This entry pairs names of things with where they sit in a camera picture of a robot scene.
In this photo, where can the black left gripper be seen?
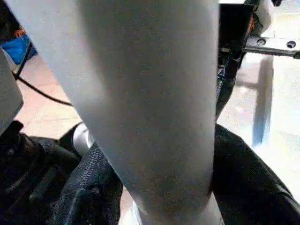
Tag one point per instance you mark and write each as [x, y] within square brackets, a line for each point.
[234, 23]

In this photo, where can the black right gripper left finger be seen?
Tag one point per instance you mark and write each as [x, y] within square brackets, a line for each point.
[89, 187]

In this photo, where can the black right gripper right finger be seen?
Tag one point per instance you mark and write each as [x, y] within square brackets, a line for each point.
[253, 187]

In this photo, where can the white plastic table top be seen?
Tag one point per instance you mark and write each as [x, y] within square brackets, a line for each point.
[281, 140]

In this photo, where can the white plastic table leg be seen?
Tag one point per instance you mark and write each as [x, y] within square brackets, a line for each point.
[140, 93]

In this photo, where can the blue bag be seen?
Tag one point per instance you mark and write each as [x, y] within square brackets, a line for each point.
[16, 49]

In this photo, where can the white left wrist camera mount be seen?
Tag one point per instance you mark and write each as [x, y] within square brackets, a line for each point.
[266, 14]

